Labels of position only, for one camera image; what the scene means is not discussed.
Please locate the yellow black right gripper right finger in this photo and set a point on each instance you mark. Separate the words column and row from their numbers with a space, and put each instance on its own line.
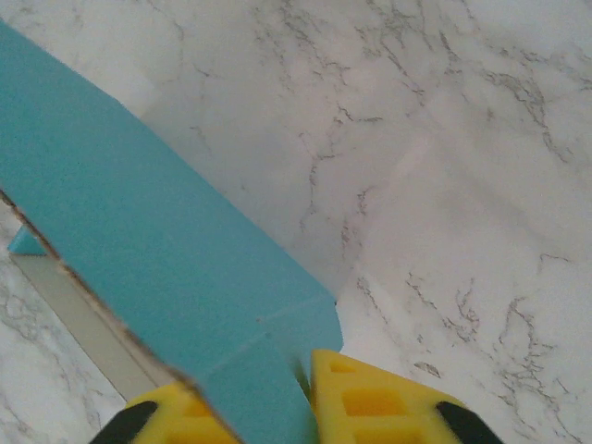
column 384, row 407

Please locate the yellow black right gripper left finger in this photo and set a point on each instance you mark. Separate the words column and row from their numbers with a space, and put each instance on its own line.
column 176, row 421

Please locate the teal and white paper box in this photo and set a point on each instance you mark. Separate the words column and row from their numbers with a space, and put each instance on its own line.
column 139, row 222

